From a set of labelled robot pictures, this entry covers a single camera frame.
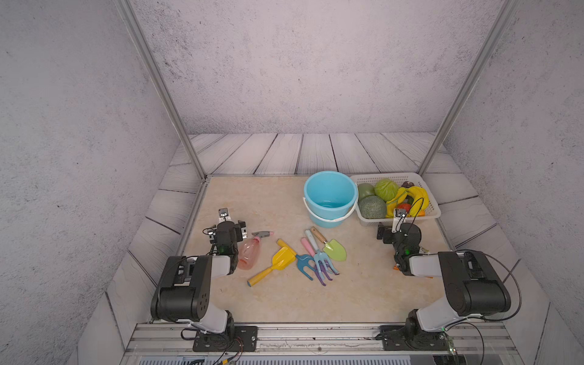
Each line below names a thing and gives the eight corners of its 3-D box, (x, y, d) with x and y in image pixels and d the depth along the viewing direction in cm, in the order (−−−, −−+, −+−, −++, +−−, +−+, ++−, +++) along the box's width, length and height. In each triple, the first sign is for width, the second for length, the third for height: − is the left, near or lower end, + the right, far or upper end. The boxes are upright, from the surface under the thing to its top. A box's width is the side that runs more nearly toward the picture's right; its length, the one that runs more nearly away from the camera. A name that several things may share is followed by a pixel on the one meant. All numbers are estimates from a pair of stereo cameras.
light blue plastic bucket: (304, 231, 99) (304, 208, 87) (303, 195, 112) (303, 171, 100) (355, 231, 99) (362, 208, 86) (348, 195, 112) (354, 171, 100)
